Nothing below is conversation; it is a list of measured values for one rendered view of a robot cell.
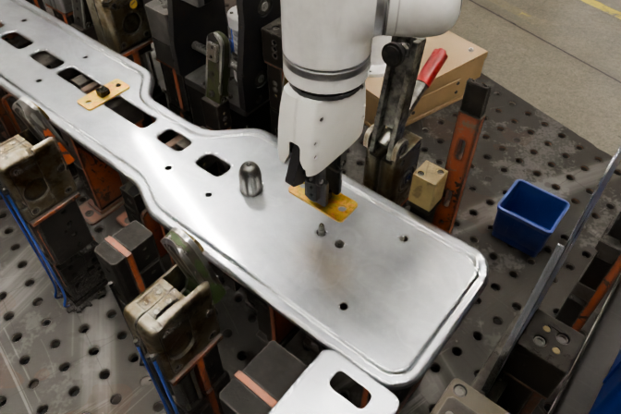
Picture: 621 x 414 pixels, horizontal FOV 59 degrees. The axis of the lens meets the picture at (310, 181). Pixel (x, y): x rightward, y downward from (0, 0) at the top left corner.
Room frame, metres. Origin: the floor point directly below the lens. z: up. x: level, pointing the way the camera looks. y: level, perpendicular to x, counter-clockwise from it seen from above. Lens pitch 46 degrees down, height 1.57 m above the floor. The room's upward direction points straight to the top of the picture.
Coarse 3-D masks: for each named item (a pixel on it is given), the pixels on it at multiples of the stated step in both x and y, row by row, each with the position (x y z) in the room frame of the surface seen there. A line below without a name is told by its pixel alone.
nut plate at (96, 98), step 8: (112, 80) 0.79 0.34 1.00; (120, 80) 0.79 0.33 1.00; (104, 88) 0.75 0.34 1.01; (112, 88) 0.77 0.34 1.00; (120, 88) 0.77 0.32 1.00; (128, 88) 0.77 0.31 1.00; (88, 96) 0.74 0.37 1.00; (96, 96) 0.74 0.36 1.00; (104, 96) 0.74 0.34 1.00; (112, 96) 0.74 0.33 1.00; (80, 104) 0.72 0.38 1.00; (88, 104) 0.72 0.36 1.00; (96, 104) 0.72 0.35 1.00
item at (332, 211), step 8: (296, 192) 0.46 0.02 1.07; (304, 192) 0.46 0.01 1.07; (328, 192) 0.45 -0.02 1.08; (304, 200) 0.45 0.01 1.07; (328, 200) 0.45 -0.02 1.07; (336, 200) 0.45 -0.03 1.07; (344, 200) 0.45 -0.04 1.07; (352, 200) 0.45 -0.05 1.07; (320, 208) 0.44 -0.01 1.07; (328, 208) 0.44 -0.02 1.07; (336, 208) 0.44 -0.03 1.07; (352, 208) 0.44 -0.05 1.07; (328, 216) 0.43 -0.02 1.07; (336, 216) 0.42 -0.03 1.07; (344, 216) 0.42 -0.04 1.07
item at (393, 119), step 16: (384, 48) 0.56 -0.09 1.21; (400, 48) 0.55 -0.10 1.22; (416, 48) 0.56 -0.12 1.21; (400, 64) 0.55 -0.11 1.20; (416, 64) 0.57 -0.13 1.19; (384, 80) 0.58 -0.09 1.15; (400, 80) 0.57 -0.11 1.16; (416, 80) 0.57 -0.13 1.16; (384, 96) 0.57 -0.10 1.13; (400, 96) 0.56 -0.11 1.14; (384, 112) 0.58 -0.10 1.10; (400, 112) 0.55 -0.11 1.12; (384, 128) 0.58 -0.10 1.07; (400, 128) 0.56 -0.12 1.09
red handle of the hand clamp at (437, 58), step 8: (440, 48) 0.66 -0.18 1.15; (432, 56) 0.65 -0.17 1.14; (440, 56) 0.65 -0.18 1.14; (432, 64) 0.64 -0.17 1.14; (440, 64) 0.64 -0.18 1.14; (424, 72) 0.63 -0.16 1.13; (432, 72) 0.63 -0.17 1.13; (424, 80) 0.62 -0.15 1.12; (432, 80) 0.63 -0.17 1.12; (416, 88) 0.62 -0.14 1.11; (424, 88) 0.62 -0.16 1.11; (416, 96) 0.61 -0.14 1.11; (416, 104) 0.60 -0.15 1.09; (408, 112) 0.59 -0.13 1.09; (392, 128) 0.57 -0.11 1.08; (384, 136) 0.57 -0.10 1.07; (384, 144) 0.56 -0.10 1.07
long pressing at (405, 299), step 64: (0, 0) 1.08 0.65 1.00; (0, 64) 0.84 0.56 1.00; (64, 64) 0.84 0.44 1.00; (128, 64) 0.84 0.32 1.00; (64, 128) 0.67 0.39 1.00; (128, 128) 0.66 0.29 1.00; (192, 128) 0.66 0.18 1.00; (256, 128) 0.66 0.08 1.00; (192, 192) 0.53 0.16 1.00; (256, 256) 0.42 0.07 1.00; (320, 256) 0.42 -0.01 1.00; (384, 256) 0.42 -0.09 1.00; (448, 256) 0.42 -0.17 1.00; (320, 320) 0.33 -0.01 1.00; (384, 320) 0.33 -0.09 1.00; (448, 320) 0.33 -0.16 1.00; (384, 384) 0.25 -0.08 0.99
